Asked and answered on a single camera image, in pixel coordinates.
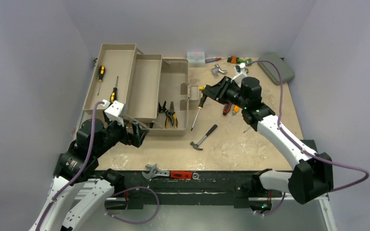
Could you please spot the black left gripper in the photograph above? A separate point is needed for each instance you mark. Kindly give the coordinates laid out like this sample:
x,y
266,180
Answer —
x,y
138,133

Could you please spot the red black utility knife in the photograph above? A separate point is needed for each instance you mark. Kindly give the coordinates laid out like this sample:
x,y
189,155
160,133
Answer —
x,y
227,108

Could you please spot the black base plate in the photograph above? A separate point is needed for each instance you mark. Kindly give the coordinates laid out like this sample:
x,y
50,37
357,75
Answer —
x,y
233,188

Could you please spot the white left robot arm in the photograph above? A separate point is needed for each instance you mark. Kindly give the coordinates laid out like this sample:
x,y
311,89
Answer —
x,y
76,166

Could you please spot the orange utility knife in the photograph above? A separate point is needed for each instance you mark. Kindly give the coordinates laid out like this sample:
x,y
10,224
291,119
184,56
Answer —
x,y
235,110

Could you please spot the small black hammer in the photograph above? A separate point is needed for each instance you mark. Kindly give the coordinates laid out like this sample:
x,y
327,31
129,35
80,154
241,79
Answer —
x,y
197,145

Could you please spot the beige translucent plastic toolbox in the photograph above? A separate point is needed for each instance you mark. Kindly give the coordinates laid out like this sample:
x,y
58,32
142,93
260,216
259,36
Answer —
x,y
144,81

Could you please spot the red blue small screwdriver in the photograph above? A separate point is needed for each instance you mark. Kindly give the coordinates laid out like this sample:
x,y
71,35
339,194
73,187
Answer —
x,y
211,60

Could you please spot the clear small parts box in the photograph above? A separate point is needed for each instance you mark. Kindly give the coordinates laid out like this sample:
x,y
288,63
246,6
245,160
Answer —
x,y
196,59

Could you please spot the yellow black pliers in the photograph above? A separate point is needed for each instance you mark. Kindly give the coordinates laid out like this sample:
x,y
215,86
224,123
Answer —
x,y
171,117

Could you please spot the red handled adjustable wrench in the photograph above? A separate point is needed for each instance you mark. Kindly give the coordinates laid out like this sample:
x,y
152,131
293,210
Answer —
x,y
154,171

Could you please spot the black long screwdriver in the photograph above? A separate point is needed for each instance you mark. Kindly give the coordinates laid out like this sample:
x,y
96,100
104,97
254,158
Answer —
x,y
200,106

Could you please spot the silver metal socket fitting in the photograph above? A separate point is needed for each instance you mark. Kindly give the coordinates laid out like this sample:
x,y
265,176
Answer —
x,y
218,70

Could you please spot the green orange hose nozzle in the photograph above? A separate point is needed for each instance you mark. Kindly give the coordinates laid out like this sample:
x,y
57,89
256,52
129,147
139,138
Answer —
x,y
238,60

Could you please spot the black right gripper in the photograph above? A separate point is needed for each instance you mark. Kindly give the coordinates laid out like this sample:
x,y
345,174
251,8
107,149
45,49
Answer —
x,y
222,90

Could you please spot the black yellow short screwdriver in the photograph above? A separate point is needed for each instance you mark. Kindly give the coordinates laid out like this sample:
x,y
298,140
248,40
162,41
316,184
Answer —
x,y
114,94

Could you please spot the grey plastic case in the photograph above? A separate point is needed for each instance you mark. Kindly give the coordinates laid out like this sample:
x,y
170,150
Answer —
x,y
272,65

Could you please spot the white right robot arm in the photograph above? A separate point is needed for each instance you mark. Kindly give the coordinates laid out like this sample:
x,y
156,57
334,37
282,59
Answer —
x,y
311,175

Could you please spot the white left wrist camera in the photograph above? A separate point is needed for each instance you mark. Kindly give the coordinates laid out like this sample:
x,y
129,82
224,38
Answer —
x,y
114,111

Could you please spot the black yellow stubby screwdriver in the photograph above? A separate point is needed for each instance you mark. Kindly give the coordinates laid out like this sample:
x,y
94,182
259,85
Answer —
x,y
101,73

